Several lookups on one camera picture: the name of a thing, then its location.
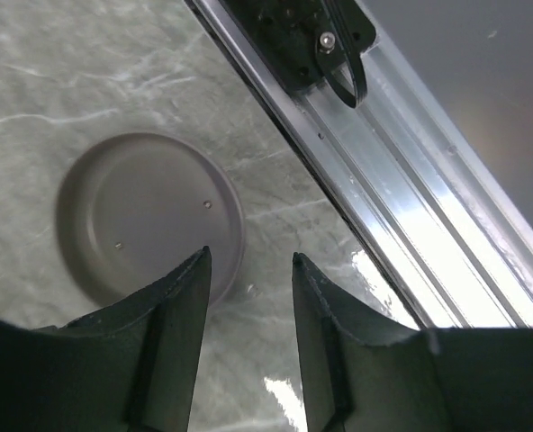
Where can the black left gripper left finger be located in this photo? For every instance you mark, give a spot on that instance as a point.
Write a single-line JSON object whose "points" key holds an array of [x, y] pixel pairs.
{"points": [[130, 366]]}

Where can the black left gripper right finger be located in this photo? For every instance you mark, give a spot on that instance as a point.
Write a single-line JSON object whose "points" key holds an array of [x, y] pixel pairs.
{"points": [[362, 371]]}

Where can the aluminium rail frame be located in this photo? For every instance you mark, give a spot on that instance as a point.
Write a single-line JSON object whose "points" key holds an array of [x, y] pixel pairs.
{"points": [[434, 169]]}

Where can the grey lid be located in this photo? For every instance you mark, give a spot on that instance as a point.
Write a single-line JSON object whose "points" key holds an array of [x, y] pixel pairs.
{"points": [[135, 206]]}

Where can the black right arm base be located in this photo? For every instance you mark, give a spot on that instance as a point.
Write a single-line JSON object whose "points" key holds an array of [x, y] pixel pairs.
{"points": [[305, 43]]}

